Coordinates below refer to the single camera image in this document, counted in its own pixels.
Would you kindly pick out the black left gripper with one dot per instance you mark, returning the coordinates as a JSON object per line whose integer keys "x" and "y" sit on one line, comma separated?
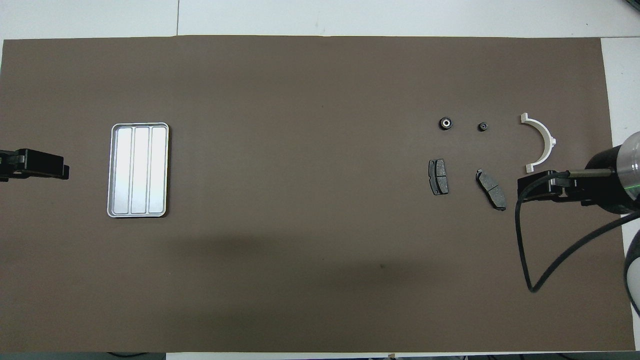
{"x": 12, "y": 165}

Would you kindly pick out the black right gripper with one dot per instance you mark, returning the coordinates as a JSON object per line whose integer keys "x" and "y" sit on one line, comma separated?
{"x": 575, "y": 189}

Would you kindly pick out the small black bearing gear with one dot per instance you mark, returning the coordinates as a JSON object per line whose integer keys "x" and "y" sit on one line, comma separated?
{"x": 482, "y": 126}

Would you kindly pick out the large black bearing gear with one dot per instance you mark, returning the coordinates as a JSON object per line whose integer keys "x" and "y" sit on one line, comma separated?
{"x": 445, "y": 123}

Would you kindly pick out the silver metal tray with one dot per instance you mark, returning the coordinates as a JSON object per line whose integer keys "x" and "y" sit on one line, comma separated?
{"x": 138, "y": 170}

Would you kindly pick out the long dark brake pad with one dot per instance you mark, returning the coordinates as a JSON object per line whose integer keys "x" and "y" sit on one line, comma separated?
{"x": 491, "y": 189}

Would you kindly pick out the short dark brake pad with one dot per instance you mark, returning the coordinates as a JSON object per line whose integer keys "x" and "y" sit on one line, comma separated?
{"x": 438, "y": 177}

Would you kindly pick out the brown table mat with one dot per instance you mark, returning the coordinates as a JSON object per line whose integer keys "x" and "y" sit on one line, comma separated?
{"x": 320, "y": 100}

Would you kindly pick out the white semicircular bracket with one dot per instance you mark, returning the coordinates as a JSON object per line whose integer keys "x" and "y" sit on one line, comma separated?
{"x": 548, "y": 137}

